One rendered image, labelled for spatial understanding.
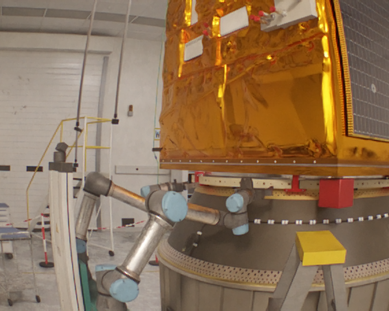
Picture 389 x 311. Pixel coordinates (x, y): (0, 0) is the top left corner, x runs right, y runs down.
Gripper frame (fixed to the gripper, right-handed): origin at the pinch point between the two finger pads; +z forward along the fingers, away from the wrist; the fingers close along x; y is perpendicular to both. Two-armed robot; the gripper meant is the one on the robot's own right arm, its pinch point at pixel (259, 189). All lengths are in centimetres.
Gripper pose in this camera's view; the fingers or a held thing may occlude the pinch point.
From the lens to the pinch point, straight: 202.8
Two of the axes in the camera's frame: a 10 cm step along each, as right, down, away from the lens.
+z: 5.0, -1.6, 8.5
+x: 8.7, 0.1, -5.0
